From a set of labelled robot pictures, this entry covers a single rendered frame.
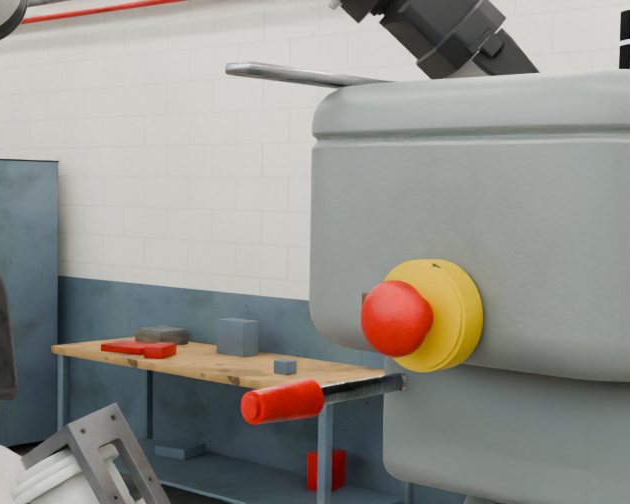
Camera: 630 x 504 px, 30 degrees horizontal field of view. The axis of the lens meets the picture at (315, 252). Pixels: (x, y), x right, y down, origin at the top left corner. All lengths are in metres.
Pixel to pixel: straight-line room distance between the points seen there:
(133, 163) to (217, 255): 0.99
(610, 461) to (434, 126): 0.22
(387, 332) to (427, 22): 0.35
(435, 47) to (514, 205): 0.30
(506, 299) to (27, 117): 8.21
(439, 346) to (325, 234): 0.12
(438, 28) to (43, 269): 7.36
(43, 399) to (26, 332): 0.49
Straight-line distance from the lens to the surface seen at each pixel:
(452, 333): 0.61
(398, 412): 0.78
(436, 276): 0.61
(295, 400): 0.69
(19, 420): 8.20
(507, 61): 0.88
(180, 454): 7.01
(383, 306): 0.60
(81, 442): 0.63
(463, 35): 0.88
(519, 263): 0.61
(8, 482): 0.77
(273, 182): 6.84
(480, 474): 0.75
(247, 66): 0.65
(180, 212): 7.43
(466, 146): 0.63
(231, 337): 6.66
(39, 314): 8.18
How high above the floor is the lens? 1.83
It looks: 3 degrees down
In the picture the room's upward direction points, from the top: 1 degrees clockwise
